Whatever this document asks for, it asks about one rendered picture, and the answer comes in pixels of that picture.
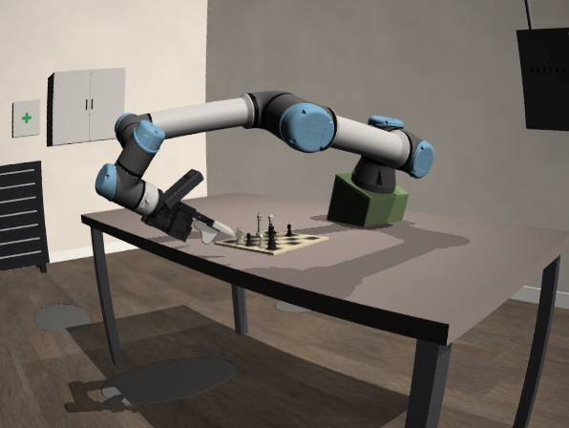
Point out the chessboard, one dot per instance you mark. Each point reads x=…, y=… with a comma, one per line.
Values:
x=283, y=243

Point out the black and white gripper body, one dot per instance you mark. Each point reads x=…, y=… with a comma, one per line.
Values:
x=177, y=220

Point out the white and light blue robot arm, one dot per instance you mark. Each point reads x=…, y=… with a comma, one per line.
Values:
x=302, y=125

